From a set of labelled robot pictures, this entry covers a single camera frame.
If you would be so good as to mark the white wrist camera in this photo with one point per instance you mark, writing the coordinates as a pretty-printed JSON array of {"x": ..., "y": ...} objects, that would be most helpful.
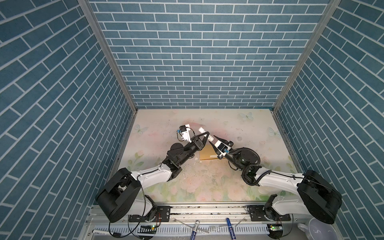
[
  {"x": 184, "y": 133},
  {"x": 223, "y": 148}
]

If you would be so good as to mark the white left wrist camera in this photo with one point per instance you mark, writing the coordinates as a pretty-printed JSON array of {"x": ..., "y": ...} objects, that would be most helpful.
[{"x": 184, "y": 133}]

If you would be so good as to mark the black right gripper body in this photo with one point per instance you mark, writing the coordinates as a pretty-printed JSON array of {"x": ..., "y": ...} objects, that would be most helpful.
[{"x": 235, "y": 157}]

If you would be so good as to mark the aluminium right corner post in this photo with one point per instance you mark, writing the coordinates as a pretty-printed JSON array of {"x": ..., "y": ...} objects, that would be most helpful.
[{"x": 318, "y": 30}]

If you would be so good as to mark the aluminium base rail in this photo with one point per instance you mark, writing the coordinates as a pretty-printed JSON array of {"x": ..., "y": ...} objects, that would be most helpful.
[{"x": 176, "y": 222}]

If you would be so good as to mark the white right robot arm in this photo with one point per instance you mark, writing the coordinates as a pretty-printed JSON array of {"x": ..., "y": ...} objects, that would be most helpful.
[{"x": 309, "y": 193}]

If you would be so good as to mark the white glue stick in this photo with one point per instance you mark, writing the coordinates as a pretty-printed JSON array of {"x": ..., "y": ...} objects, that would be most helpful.
[{"x": 207, "y": 134}]

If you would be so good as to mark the brown paper envelope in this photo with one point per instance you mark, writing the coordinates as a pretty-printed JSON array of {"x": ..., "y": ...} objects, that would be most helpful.
[{"x": 208, "y": 153}]

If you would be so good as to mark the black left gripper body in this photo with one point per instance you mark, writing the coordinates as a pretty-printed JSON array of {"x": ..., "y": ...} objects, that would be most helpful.
[{"x": 188, "y": 151}]

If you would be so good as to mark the white plastic cup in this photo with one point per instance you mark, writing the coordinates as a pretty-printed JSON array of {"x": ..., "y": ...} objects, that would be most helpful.
[{"x": 317, "y": 230}]

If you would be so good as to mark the white-blue marker pen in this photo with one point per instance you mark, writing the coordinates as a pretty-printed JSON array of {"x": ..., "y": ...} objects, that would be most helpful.
[{"x": 194, "y": 231}]

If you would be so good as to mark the blue marker pen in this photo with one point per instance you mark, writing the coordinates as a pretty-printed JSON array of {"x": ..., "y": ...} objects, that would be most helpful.
[{"x": 231, "y": 229}]

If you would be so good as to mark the aluminium left corner post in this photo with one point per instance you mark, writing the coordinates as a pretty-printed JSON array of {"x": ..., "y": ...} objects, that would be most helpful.
[{"x": 92, "y": 20}]

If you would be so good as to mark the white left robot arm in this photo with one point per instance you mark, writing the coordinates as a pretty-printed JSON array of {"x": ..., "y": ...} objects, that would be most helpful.
[{"x": 124, "y": 194}]

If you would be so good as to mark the black marker pen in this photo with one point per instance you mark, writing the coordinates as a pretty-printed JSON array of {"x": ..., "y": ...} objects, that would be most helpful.
[{"x": 100, "y": 232}]

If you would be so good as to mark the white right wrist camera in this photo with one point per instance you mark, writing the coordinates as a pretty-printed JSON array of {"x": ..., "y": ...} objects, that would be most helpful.
[{"x": 223, "y": 148}]

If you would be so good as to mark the aluminium corner post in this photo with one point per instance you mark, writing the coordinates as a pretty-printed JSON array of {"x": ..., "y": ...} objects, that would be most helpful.
[
  {"x": 318, "y": 30},
  {"x": 92, "y": 20}
]

